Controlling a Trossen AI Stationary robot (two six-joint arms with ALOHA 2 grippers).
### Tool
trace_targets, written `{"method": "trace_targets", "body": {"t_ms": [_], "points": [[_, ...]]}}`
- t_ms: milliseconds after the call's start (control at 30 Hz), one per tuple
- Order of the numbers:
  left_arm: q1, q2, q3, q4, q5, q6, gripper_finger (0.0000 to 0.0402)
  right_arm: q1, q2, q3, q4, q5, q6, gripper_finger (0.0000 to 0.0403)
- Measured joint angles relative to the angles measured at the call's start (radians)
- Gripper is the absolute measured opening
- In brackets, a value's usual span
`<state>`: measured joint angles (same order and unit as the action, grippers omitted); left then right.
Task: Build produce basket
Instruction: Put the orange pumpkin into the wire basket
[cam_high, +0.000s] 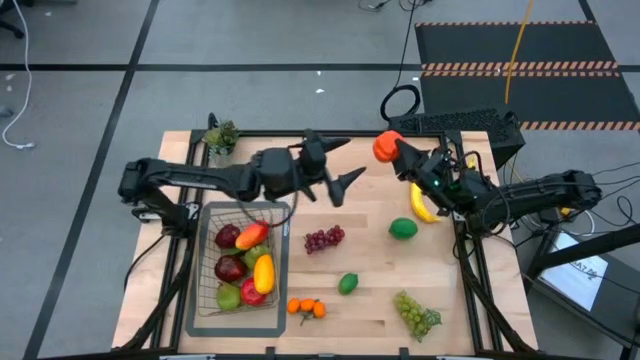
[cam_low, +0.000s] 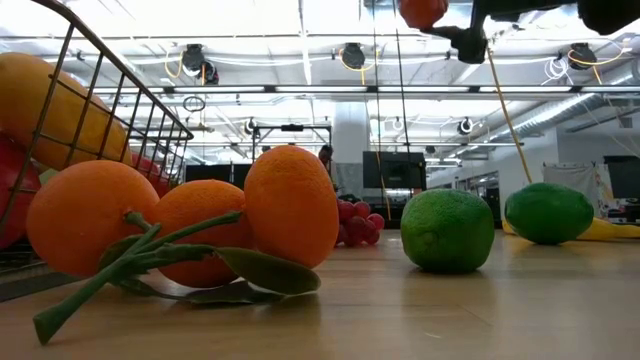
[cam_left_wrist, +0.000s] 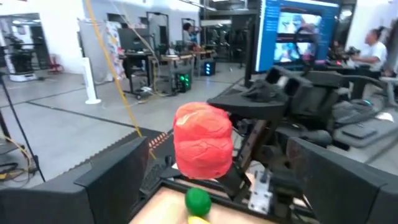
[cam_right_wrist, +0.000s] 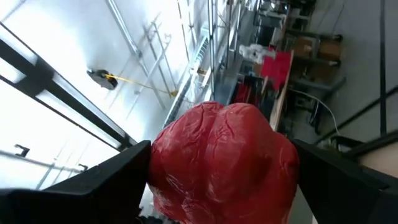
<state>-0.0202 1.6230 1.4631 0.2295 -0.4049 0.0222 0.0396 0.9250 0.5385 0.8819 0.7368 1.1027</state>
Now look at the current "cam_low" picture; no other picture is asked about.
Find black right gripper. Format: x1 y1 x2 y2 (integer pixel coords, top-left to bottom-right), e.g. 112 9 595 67
421 0 582 66

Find small orange pumpkin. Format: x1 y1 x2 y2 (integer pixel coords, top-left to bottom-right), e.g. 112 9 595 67
397 0 450 31

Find dark green lime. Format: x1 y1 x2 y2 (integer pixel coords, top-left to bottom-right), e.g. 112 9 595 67
503 181 596 247

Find yellow banana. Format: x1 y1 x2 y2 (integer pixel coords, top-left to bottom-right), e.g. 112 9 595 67
501 216 640 241

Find dark red apple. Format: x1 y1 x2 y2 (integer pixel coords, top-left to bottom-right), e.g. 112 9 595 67
130 152 175 199

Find red orange mango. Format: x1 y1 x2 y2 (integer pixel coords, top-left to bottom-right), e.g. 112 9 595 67
0 51 134 172

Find bright red apple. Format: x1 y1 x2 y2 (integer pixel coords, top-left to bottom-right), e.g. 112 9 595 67
0 135 42 250

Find black background monitor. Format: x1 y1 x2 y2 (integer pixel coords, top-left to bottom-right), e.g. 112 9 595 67
362 150 428 190

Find white hanging cloth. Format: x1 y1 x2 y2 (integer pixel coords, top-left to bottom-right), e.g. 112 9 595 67
542 161 603 217

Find light green lime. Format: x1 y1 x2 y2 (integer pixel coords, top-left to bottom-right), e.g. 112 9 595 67
399 187 497 275

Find black monitor beside cloth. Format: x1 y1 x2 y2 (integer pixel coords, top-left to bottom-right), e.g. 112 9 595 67
602 155 640 200

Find red grape bunch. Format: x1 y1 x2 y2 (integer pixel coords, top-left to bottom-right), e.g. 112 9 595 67
335 198 386 248

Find orange cluster with leaves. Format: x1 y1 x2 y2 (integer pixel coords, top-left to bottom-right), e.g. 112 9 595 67
25 144 341 346

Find black partition screens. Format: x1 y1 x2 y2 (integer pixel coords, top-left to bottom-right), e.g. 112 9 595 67
184 163 252 184

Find grey rectangular mat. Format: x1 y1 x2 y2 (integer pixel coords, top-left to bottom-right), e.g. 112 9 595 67
0 269 84 304

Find yellow cable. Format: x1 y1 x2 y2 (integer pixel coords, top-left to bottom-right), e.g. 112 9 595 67
485 48 534 185

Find background black rig frame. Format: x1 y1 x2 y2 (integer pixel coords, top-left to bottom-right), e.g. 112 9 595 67
251 123 334 177

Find wire produce basket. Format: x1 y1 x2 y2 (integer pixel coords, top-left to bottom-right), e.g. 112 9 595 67
0 0 195 266

